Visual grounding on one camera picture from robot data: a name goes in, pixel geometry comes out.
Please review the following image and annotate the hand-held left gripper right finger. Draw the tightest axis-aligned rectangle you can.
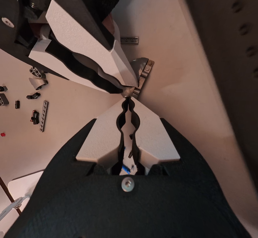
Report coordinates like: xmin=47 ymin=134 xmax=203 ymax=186
xmin=129 ymin=98 xmax=181 ymax=176

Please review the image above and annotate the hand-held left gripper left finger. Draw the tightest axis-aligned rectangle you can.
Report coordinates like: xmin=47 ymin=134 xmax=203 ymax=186
xmin=76 ymin=98 xmax=129 ymax=175

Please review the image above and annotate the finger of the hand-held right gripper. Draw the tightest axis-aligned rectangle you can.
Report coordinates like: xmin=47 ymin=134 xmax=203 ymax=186
xmin=28 ymin=38 xmax=124 ymax=94
xmin=45 ymin=0 xmax=139 ymax=87

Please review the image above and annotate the dark grey domed lego assembly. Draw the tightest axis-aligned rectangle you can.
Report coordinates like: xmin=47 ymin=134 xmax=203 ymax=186
xmin=130 ymin=57 xmax=154 ymax=97

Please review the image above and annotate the grey triangular lego liftarm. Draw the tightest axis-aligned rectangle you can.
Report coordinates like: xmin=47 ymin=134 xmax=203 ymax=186
xmin=30 ymin=67 xmax=44 ymax=79

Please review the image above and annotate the light grey curved lego panel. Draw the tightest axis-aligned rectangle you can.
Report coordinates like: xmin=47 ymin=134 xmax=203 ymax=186
xmin=29 ymin=77 xmax=49 ymax=90

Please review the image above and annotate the dark grey lego plate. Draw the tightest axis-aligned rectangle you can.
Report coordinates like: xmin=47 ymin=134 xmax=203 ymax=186
xmin=120 ymin=37 xmax=139 ymax=45

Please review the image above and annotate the long grey studded lego plate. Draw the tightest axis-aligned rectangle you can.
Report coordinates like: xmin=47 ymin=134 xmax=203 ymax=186
xmin=39 ymin=101 xmax=49 ymax=132

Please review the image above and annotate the black and red lego connector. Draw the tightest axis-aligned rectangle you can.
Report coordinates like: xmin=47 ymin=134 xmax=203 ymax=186
xmin=31 ymin=110 xmax=40 ymax=124

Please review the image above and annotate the dark grey lego beam block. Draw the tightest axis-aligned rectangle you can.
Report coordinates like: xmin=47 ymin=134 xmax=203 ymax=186
xmin=0 ymin=93 xmax=9 ymax=107

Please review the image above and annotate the person's right hand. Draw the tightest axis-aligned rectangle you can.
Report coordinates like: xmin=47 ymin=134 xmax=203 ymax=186
xmin=101 ymin=13 xmax=116 ymax=39

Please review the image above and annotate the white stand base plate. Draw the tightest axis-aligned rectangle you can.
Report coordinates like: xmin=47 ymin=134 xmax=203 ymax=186
xmin=7 ymin=170 xmax=44 ymax=212

